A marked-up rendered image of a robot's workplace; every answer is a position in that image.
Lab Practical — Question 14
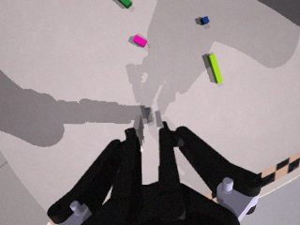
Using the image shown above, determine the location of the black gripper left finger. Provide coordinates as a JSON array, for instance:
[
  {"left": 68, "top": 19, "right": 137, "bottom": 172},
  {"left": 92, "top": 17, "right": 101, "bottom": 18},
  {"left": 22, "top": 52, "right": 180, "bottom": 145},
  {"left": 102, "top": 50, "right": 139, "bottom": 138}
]
[{"left": 47, "top": 114, "right": 144, "bottom": 225}]

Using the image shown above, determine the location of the small magenta block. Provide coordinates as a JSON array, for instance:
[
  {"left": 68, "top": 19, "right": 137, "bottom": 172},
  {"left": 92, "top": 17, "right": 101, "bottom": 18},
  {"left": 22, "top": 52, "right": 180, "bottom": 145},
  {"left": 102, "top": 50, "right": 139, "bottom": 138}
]
[{"left": 133, "top": 35, "right": 147, "bottom": 47}]

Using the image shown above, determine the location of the small grey block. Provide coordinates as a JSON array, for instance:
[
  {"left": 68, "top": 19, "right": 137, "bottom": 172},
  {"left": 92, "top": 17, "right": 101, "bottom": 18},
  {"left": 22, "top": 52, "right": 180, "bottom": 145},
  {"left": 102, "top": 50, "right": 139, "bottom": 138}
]
[{"left": 144, "top": 108, "right": 154, "bottom": 126}]

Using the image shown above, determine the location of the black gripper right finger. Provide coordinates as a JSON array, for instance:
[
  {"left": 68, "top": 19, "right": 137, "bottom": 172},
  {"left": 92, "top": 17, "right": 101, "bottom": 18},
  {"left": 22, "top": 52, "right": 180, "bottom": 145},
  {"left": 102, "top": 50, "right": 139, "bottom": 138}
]
[{"left": 155, "top": 111, "right": 263, "bottom": 225}]

